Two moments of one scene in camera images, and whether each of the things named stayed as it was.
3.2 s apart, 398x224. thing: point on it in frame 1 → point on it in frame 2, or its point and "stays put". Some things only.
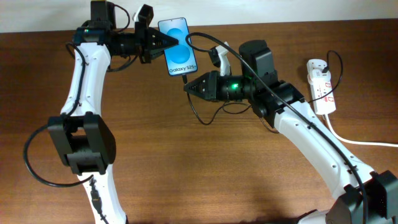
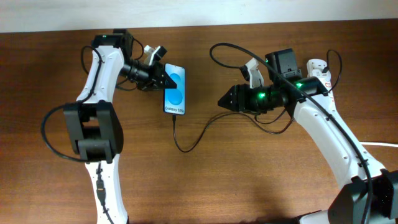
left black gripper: x=145 y=39 → x=153 y=82
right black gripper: x=216 y=91 → x=238 y=103
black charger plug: x=325 y=70 stays put
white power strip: x=321 y=86 stays put
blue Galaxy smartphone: x=180 y=58 → x=175 y=98
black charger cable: x=223 y=106 → x=223 y=114
